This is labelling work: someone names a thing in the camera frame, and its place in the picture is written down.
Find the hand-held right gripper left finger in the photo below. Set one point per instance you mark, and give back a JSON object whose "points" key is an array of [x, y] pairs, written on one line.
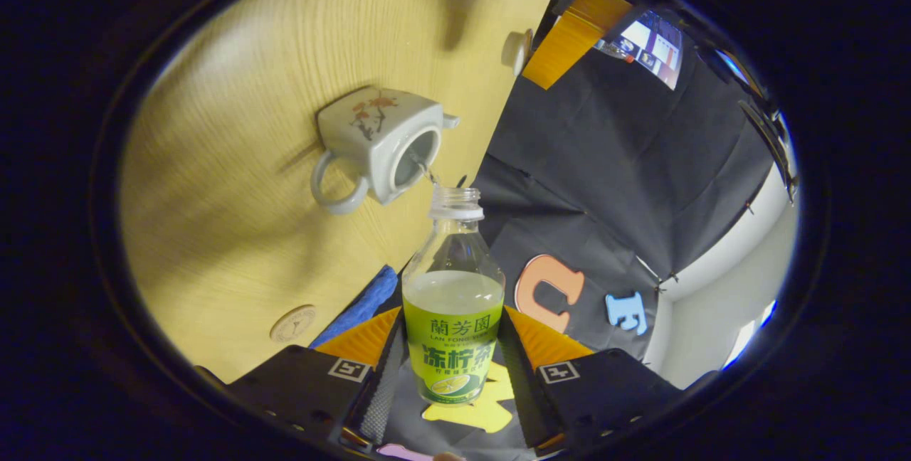
{"points": [[313, 390]]}

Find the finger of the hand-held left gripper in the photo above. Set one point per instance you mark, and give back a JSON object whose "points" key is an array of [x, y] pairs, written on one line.
{"points": [[569, 38]]}

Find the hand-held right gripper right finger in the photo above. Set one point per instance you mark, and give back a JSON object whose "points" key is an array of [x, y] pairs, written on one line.
{"points": [[605, 393]]}

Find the white teacup lid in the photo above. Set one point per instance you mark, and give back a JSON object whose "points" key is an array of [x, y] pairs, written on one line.
{"points": [[518, 52]]}

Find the round brown coaster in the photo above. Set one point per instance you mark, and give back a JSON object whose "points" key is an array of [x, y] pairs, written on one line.
{"points": [[293, 324]]}

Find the green label water bottle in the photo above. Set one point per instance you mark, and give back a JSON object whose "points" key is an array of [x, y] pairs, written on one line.
{"points": [[453, 304]]}

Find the white square teacup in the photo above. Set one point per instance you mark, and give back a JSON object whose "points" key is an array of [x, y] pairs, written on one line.
{"points": [[377, 137]]}

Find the blue towel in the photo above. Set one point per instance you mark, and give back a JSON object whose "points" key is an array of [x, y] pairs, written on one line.
{"points": [[363, 304]]}

